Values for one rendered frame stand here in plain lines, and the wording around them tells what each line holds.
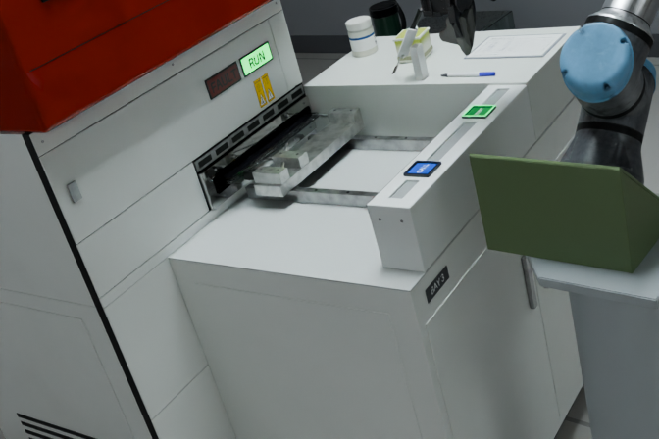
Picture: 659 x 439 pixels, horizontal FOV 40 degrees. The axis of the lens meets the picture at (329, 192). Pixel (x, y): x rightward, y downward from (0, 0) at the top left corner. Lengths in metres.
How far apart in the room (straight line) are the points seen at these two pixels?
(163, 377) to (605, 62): 1.17
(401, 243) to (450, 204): 0.14
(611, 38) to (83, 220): 1.06
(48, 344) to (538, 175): 1.20
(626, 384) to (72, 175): 1.14
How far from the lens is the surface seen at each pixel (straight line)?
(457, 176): 1.80
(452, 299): 1.81
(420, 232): 1.69
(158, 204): 2.03
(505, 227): 1.69
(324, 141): 2.24
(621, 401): 1.86
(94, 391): 2.20
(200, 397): 2.21
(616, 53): 1.53
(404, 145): 2.22
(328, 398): 2.00
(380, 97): 2.28
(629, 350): 1.79
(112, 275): 1.96
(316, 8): 5.93
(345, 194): 2.01
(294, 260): 1.87
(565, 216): 1.61
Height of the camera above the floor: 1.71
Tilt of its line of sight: 25 degrees down
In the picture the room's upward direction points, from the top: 16 degrees counter-clockwise
